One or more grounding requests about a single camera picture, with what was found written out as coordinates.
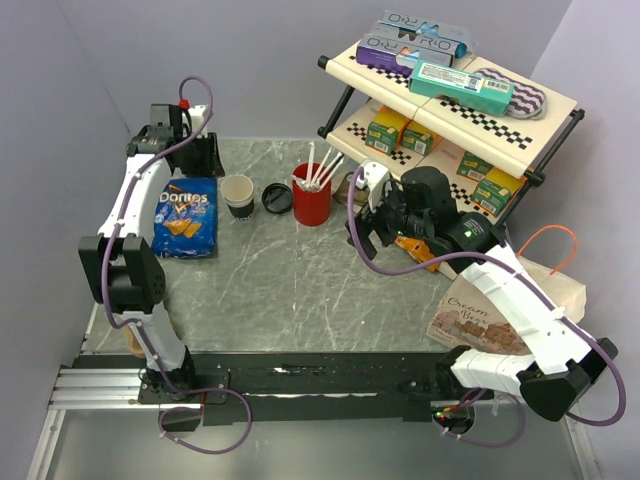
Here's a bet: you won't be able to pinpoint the blue Doritos chip bag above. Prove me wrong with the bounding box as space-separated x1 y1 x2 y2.
151 177 218 259

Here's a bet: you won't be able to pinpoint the green yellow box right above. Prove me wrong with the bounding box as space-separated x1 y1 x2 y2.
471 167 526 217

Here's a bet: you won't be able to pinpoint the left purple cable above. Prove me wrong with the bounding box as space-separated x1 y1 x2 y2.
94 75 253 455

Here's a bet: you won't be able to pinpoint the brown snack bag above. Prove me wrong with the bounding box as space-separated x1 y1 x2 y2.
332 172 369 206

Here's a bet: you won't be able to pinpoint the cream two-tier shelf rack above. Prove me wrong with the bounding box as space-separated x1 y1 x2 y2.
317 46 585 224

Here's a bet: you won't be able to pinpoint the black coffee cup lid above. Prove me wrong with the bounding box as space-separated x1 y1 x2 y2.
261 182 293 215

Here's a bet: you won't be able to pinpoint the brown paper takeout bag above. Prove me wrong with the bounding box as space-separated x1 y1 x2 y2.
426 224 586 355

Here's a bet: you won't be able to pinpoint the green yellow box far left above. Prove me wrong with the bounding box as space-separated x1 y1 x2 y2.
365 106 410 156

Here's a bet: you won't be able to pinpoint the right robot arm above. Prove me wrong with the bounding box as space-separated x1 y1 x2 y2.
347 161 626 427

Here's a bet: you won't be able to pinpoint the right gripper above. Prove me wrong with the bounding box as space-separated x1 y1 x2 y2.
345 179 431 260

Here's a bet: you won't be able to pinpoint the cardboard cup carrier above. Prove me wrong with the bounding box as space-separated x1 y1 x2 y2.
118 301 176 359

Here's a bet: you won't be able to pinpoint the blue grey toothpaste box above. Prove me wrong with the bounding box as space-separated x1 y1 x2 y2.
375 10 478 57

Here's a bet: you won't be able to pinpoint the red straw holder cup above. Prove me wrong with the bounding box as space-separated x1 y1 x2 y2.
292 180 331 227

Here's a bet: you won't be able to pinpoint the orange snack packet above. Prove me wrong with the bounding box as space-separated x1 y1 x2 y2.
395 236 435 263

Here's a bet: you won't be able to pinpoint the purple wavy sleep mask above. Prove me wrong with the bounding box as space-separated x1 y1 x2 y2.
475 67 547 120

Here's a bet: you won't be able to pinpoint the white wrapped straws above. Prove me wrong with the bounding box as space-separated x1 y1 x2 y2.
291 142 344 193

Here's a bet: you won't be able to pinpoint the purple toothpaste box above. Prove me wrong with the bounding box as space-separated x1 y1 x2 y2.
356 34 466 76

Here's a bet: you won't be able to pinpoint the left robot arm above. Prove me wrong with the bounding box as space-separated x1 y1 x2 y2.
78 101 219 402

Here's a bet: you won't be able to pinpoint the teal toothpaste box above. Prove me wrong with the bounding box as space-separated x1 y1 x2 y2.
408 61 514 116

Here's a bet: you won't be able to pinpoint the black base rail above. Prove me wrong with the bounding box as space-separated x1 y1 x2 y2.
49 352 466 433

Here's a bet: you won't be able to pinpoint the black paper coffee cup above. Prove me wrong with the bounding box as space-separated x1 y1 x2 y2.
223 192 255 221

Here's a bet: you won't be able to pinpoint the green yellow box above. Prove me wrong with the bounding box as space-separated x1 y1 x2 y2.
456 151 494 182
365 106 410 156
471 167 526 217
401 120 442 156

